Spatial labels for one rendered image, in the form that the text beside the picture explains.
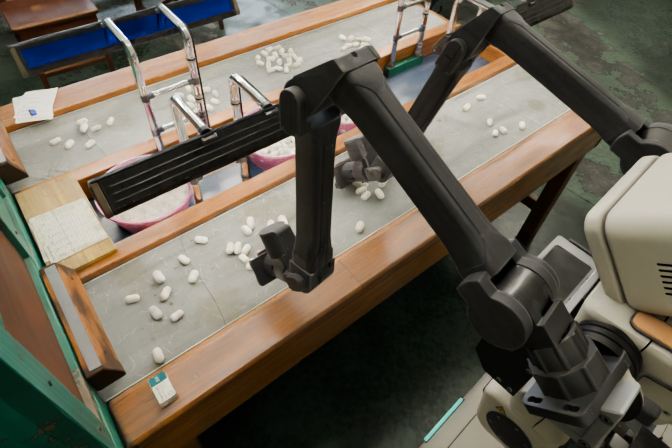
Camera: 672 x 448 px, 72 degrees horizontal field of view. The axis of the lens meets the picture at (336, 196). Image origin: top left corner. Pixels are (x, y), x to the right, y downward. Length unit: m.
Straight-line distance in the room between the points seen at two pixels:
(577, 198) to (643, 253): 2.10
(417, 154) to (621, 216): 0.26
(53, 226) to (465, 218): 1.07
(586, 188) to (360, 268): 1.86
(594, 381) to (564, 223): 1.97
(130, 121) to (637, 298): 1.47
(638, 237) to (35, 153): 1.54
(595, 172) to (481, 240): 2.39
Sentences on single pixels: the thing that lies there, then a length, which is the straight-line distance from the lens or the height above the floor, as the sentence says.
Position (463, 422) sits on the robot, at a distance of 1.59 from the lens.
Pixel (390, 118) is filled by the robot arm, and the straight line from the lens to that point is 0.58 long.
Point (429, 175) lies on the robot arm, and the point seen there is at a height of 1.35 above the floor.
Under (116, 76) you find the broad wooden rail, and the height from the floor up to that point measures 0.76.
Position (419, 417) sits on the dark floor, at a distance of 1.86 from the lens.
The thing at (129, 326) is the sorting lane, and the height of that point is 0.74.
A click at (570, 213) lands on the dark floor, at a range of 2.64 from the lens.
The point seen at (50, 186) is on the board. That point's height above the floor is 0.78.
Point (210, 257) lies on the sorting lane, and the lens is 1.24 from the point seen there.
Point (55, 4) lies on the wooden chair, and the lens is 3.21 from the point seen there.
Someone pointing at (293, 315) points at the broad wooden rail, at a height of 0.76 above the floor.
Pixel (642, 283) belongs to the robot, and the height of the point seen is 1.28.
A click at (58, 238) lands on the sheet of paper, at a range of 1.35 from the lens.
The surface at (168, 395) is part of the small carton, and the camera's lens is 1.05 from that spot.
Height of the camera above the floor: 1.74
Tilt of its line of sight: 48 degrees down
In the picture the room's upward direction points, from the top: 5 degrees clockwise
